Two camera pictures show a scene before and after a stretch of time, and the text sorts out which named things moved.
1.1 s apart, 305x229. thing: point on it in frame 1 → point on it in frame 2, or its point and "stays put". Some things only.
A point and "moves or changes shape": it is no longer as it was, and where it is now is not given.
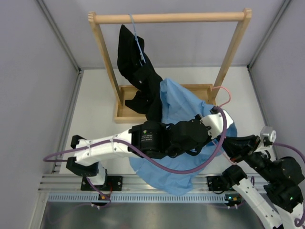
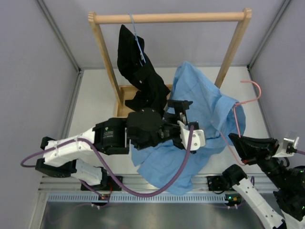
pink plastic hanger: (216, 145) → (235, 105)
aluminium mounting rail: (70, 183) stays put
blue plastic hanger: (136, 39) stays put
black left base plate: (112, 183) stays put
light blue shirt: (178, 104) moves or changes shape
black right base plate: (217, 183) stays put
